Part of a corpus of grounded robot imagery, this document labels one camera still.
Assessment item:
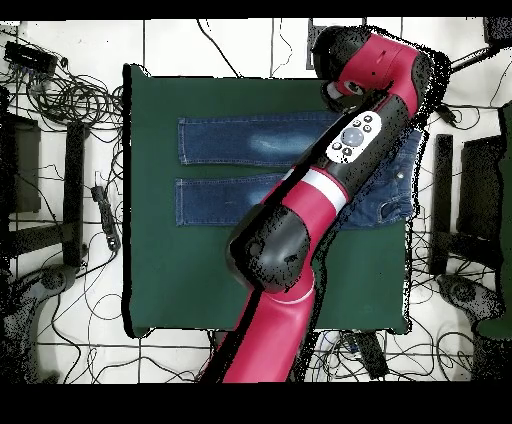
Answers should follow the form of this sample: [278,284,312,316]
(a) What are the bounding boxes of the long black power strip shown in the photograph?
[343,330,390,380]

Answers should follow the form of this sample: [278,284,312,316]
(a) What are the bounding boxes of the dark green table cloth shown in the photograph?
[122,63,419,340]

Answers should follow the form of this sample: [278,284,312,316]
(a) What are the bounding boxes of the dark flat panel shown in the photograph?
[455,134,506,241]
[0,113,42,215]

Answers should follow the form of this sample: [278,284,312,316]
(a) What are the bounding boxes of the tangled black cable coil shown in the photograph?
[23,67,125,133]

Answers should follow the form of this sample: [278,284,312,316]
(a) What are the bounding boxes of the dark speckled box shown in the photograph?
[482,16,512,49]

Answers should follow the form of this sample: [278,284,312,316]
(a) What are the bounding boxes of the grey rectangular frame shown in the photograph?
[305,17,367,72]

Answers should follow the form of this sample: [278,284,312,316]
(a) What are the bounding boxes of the black power adapter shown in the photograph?
[435,103,459,128]

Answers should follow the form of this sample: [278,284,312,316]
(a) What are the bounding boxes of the blue denim jeans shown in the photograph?
[174,110,424,231]

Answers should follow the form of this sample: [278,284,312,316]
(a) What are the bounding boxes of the black stand beam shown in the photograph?
[61,120,87,269]
[429,133,455,277]

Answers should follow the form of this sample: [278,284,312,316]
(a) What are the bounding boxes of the black electronics box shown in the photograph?
[3,40,59,74]

